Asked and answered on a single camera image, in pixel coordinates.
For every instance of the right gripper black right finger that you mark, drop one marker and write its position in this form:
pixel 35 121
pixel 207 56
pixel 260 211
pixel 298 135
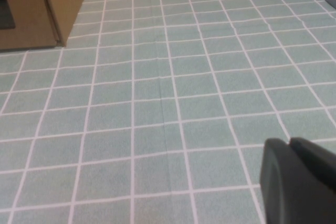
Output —
pixel 315 157

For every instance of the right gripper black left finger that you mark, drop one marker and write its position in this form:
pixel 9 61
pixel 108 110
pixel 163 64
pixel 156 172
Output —
pixel 288 187

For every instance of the green white checked tablecloth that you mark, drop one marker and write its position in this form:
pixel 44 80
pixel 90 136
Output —
pixel 168 103

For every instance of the cardboard drawer with flat window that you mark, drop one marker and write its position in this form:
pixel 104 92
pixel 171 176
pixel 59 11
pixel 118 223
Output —
pixel 26 11

